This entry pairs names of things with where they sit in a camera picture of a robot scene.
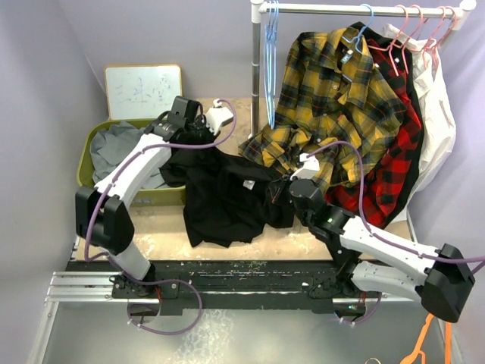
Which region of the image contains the black t-shirt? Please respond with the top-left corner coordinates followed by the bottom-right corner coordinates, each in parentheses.
top-left (160, 148), bottom-right (294, 248)

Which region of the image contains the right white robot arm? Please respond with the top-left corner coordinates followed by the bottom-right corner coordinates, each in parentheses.
top-left (268, 176), bottom-right (475, 323)

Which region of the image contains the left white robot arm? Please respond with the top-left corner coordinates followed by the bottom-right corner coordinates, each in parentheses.
top-left (75, 96), bottom-right (216, 297)

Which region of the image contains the grey shirt in bin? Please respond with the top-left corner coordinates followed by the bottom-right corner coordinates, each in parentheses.
top-left (89, 121), bottom-right (144, 184)

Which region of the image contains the red black plaid shirt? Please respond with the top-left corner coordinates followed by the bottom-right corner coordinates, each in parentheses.
top-left (323, 30), bottom-right (423, 228)

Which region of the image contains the yellow plaid shirt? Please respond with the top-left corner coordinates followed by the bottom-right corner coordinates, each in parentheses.
top-left (239, 27), bottom-right (406, 192)

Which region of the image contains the blue hanger holding plaid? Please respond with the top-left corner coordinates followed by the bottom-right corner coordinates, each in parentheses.
top-left (342, 3), bottom-right (374, 54)

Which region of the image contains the white shirt on rack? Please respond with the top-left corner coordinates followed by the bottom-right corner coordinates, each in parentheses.
top-left (383, 24), bottom-right (456, 194)

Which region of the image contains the pink hanger left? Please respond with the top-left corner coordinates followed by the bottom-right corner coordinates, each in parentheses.
top-left (386, 4), bottom-right (413, 77)

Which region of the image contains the pink hanger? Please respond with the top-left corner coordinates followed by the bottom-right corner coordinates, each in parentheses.
top-left (422, 5), bottom-right (455, 71)
top-left (402, 4), bottom-right (426, 57)
top-left (386, 4), bottom-right (413, 77)

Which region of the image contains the pink hanger middle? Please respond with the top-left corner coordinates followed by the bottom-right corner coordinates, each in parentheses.
top-left (402, 4), bottom-right (426, 57)

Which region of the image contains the orange plastic hanger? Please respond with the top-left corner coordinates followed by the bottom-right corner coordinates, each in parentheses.
top-left (397, 312), bottom-right (452, 364)

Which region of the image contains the pink hanger right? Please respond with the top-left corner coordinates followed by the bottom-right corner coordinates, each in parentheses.
top-left (422, 5), bottom-right (455, 71)

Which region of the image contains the green plastic laundry bin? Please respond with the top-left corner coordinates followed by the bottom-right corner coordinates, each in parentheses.
top-left (77, 119), bottom-right (189, 208)

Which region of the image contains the white metal clothes rack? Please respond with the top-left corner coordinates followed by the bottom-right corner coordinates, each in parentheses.
top-left (248, 0), bottom-right (477, 251)

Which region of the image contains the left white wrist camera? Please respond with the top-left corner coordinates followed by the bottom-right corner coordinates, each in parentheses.
top-left (205, 99), bottom-right (234, 135)

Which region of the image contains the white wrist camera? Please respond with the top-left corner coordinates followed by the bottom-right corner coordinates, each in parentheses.
top-left (289, 153), bottom-right (321, 181)
top-left (205, 99), bottom-right (234, 135)

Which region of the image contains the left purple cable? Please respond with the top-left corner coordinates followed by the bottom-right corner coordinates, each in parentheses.
top-left (83, 98), bottom-right (238, 337)

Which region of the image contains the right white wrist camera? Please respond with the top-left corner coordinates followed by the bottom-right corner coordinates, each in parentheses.
top-left (289, 153), bottom-right (321, 181)

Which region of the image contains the small whiteboard yellow frame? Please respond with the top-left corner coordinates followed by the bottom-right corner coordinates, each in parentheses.
top-left (105, 64), bottom-right (183, 121)

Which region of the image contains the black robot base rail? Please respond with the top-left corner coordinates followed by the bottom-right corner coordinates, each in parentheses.
top-left (66, 260), bottom-right (379, 317)

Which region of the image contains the blue wire hangers bunch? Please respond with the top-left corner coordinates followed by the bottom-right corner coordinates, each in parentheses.
top-left (263, 1), bottom-right (280, 130)

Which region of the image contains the aluminium extrusion frame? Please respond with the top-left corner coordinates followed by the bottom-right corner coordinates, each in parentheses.
top-left (45, 271), bottom-right (113, 303)

